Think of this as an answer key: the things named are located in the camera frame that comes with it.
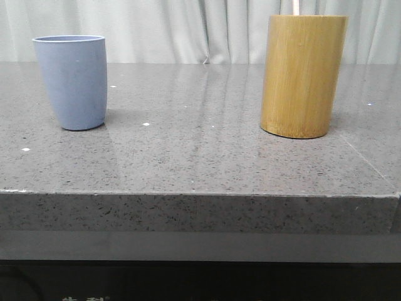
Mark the blue plastic cup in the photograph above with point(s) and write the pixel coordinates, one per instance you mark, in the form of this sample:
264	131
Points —
74	70

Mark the pink chopstick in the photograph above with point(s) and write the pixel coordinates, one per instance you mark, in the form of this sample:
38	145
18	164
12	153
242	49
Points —
295	7

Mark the pale grey-green curtain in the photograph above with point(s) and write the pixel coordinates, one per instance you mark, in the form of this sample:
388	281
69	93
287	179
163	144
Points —
193	31

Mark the bamboo cylindrical holder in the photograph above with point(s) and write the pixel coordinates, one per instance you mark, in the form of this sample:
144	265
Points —
302	65

